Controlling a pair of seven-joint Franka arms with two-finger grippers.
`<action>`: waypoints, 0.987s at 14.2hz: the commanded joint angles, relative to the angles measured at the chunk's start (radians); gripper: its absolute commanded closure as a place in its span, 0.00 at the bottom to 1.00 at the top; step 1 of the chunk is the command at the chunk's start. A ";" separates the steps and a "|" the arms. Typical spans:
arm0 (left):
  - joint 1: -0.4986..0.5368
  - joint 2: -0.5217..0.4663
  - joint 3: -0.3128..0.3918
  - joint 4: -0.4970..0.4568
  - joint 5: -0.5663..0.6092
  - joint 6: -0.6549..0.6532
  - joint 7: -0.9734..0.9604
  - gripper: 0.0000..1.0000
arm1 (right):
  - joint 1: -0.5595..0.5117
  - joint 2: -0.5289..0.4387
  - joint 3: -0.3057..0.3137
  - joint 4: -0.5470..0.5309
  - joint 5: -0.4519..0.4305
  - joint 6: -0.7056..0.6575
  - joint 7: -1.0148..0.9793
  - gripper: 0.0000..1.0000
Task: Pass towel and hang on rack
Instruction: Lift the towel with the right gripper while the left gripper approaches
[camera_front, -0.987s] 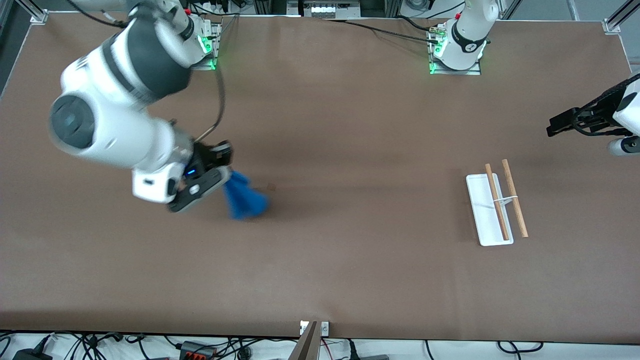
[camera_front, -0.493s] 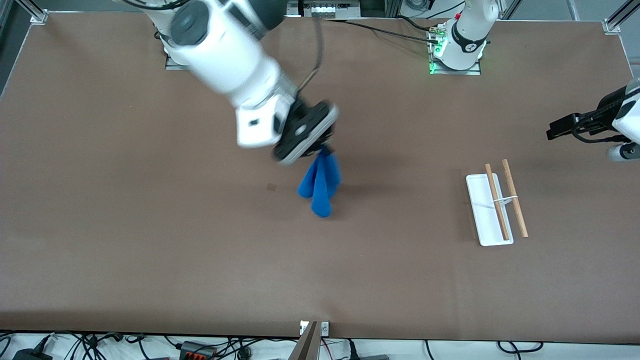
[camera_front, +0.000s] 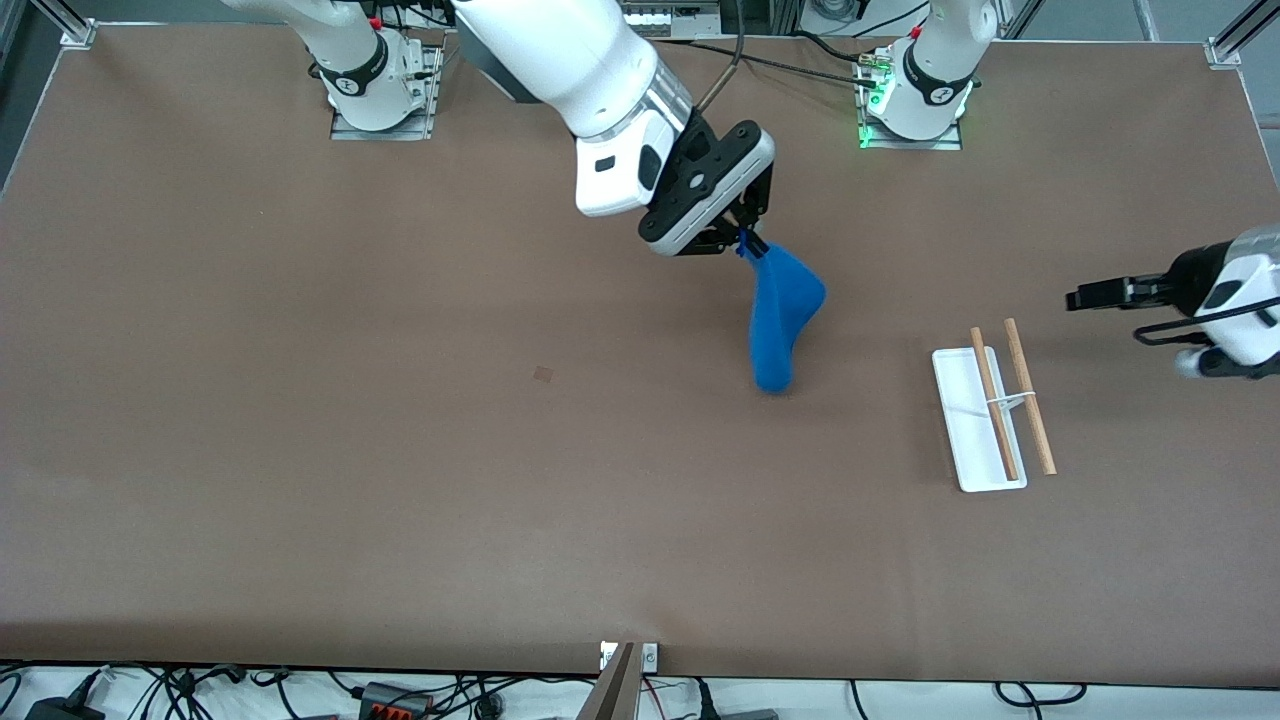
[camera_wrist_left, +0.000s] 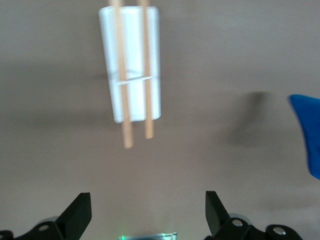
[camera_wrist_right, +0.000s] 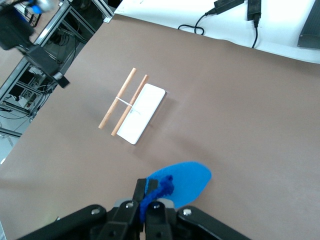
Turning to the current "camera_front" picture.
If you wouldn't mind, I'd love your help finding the thick black cable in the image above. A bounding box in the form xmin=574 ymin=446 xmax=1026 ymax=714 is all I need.
xmin=650 ymin=36 xmax=881 ymax=89

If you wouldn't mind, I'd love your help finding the black and orange power strip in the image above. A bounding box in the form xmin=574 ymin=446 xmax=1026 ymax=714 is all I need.
xmin=358 ymin=682 xmax=433 ymax=720

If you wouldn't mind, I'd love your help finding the aluminium corner profile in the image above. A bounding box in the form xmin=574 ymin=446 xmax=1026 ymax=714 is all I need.
xmin=1205 ymin=0 xmax=1280 ymax=69
xmin=28 ymin=0 xmax=98 ymax=49

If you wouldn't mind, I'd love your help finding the blue microfibre towel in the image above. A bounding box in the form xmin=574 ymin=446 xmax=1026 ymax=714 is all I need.
xmin=737 ymin=228 xmax=829 ymax=395

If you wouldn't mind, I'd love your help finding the looped black cable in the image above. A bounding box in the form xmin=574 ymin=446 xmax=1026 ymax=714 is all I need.
xmin=993 ymin=682 xmax=1088 ymax=708

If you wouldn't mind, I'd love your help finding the grey power strip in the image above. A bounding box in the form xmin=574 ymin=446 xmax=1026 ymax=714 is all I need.
xmin=622 ymin=0 xmax=723 ymax=37

